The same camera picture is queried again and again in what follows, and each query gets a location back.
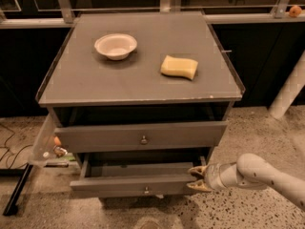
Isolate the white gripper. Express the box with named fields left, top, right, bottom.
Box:
left=187, top=163, right=238, bottom=192

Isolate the grey drawer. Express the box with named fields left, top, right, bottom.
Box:
left=71, top=151, right=206, bottom=198
left=54, top=121, right=228, bottom=153

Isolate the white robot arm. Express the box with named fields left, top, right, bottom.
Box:
left=187, top=154, right=305, bottom=211

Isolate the grey top drawer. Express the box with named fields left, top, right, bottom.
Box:
left=54, top=121, right=228, bottom=153

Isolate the grey drawer cabinet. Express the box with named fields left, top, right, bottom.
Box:
left=35, top=10, right=246, bottom=198

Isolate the yellow sponge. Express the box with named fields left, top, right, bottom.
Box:
left=160, top=55, right=198, bottom=80

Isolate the orange ball in bin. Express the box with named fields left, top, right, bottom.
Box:
left=53, top=136, right=62, bottom=146

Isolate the white paper bowl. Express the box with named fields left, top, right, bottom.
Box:
left=94, top=33, right=137, bottom=61

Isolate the clear plastic side bin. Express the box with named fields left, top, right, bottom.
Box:
left=29, top=115, right=75, bottom=168

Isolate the black metal floor bar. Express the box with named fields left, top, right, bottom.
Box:
left=1, top=163, right=32, bottom=217

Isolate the white diagonal post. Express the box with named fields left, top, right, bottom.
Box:
left=269, top=51, right=305, bottom=119

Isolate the orange fruit on rail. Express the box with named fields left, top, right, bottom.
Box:
left=289, top=6, right=302, bottom=18

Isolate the black floor cable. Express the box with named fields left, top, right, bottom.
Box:
left=0, top=123, right=34, bottom=170

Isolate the metal window rail frame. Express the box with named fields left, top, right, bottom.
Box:
left=0, top=0, right=305, bottom=29

